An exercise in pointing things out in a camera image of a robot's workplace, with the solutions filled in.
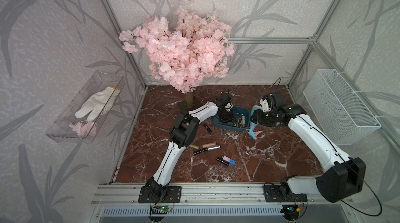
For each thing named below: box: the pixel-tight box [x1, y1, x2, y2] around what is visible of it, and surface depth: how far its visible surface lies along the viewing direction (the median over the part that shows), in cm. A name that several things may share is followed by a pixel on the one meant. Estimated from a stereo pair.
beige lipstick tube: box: [202, 142, 217, 149], surface depth 91 cm
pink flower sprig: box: [68, 121, 98, 138], surface depth 60 cm
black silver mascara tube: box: [193, 145, 221, 156], surface depth 88 cm
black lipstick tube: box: [216, 156, 230, 166], surface depth 84 cm
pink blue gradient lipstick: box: [222, 155, 236, 166], surface depth 85 cm
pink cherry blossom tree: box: [119, 0, 237, 110], surface depth 67 cm
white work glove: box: [74, 85, 121, 122], surface depth 68 cm
